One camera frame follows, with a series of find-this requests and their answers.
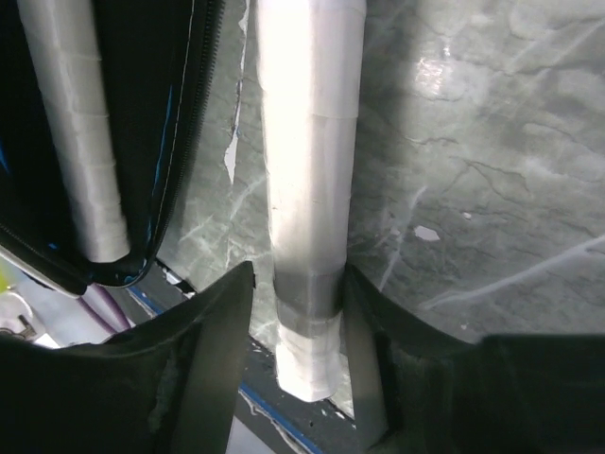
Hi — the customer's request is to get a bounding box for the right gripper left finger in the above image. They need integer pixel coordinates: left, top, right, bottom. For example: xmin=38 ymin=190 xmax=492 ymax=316
xmin=1 ymin=261 xmax=255 ymax=453

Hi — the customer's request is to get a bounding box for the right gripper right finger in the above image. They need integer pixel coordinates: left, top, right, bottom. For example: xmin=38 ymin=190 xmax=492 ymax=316
xmin=342 ymin=266 xmax=604 ymax=453

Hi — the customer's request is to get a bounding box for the blue racket cover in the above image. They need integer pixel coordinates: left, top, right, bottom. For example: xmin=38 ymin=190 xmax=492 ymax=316
xmin=1 ymin=1 xmax=224 ymax=297

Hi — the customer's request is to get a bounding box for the badminton racket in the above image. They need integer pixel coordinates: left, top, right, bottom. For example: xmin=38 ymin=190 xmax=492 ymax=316
xmin=256 ymin=1 xmax=367 ymax=402
xmin=18 ymin=1 xmax=130 ymax=263

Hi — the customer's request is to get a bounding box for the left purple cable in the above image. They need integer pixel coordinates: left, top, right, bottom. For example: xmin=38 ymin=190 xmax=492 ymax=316
xmin=78 ymin=283 xmax=133 ymax=335

